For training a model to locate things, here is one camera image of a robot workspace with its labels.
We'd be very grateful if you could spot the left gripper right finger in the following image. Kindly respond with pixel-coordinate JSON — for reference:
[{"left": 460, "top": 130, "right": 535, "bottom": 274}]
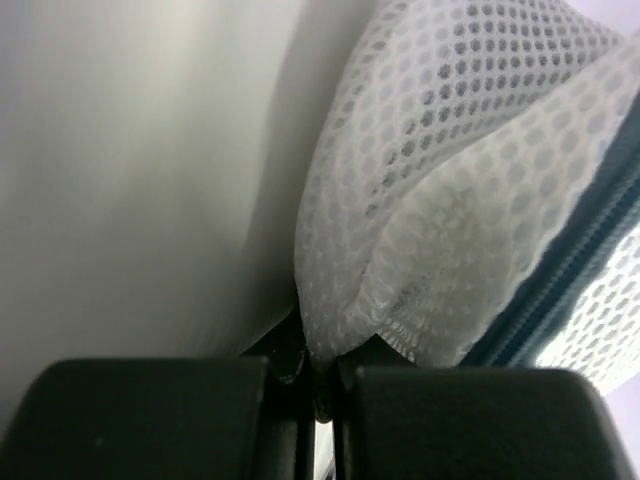
[{"left": 329, "top": 360, "right": 634, "bottom": 479}]

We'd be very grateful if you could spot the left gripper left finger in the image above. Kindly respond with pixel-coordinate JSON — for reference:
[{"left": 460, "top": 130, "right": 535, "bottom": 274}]
[{"left": 1, "top": 346, "right": 313, "bottom": 479}]

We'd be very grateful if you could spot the blue-zip mesh laundry bag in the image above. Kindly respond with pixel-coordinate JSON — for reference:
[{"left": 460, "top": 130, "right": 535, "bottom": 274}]
[{"left": 295, "top": 1, "right": 639, "bottom": 372}]

